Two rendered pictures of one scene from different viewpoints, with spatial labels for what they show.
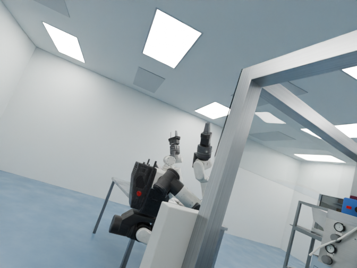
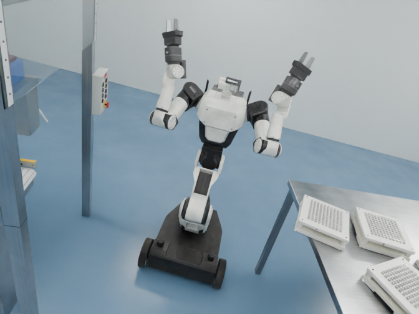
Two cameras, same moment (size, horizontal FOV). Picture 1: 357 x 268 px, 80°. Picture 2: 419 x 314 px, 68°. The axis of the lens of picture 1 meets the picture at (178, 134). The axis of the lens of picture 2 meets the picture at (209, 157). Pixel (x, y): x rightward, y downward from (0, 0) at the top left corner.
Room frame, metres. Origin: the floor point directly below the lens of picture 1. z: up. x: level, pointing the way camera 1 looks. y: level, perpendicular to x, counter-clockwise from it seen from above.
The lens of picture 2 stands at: (2.05, -1.65, 1.85)
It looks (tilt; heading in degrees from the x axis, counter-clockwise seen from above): 31 degrees down; 107
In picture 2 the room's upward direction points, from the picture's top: 14 degrees clockwise
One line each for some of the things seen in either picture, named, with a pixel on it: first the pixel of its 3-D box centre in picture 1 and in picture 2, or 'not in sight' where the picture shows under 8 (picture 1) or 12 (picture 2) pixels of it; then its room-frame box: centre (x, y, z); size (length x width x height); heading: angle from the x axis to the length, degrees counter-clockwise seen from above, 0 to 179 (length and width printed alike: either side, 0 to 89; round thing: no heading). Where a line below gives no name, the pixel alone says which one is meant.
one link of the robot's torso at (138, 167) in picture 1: (151, 186); (221, 115); (1.53, 0.06, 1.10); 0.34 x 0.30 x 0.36; 15
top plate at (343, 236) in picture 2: not in sight; (324, 217); (2.28, -0.22, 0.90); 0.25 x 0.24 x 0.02; 92
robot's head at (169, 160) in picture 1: (168, 161); (227, 86); (1.54, 0.00, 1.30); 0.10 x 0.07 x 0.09; 15
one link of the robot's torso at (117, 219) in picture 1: (133, 224); (212, 149); (1.52, 0.09, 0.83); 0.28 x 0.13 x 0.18; 105
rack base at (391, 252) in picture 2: not in sight; (378, 235); (2.58, -0.11, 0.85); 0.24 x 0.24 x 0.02; 12
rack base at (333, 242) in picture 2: not in sight; (320, 223); (2.28, -0.22, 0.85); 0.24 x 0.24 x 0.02; 2
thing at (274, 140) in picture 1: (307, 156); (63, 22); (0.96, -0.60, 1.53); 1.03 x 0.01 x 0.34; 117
